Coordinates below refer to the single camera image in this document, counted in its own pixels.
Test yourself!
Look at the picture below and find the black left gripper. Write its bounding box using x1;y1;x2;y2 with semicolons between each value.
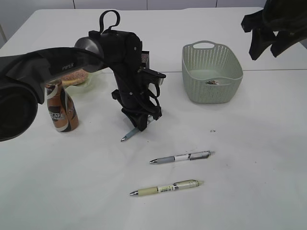
88;30;161;131

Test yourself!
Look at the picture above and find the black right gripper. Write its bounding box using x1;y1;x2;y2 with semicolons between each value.
241;0;307;60

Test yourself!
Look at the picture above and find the blue grey ballpoint pen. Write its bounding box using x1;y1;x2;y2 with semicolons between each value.
120;115;154;142

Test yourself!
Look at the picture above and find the paper piece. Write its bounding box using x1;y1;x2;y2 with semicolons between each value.
206;80;222;85

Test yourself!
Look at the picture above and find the round sugared bread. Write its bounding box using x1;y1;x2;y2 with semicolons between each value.
61;69;89;87

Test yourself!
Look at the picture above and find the brown coffee bottle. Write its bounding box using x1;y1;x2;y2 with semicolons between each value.
45;79;79;132

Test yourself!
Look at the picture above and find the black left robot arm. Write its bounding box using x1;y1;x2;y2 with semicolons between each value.
0;29;165;141

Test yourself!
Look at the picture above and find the pale green wavy plate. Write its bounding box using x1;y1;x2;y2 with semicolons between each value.
65;70;116;95

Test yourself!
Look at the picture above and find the black mesh pen holder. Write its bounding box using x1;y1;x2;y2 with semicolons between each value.
142;50;150;69

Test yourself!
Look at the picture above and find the pale green woven basket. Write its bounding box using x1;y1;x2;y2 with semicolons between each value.
181;41;243;104

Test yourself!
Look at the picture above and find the beige ballpoint pen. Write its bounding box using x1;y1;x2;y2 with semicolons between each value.
130;180;204;196

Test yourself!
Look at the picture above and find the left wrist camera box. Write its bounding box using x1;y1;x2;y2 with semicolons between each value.
139;68;166;86

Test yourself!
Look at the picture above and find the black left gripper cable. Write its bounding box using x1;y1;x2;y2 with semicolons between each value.
99;10;121;33

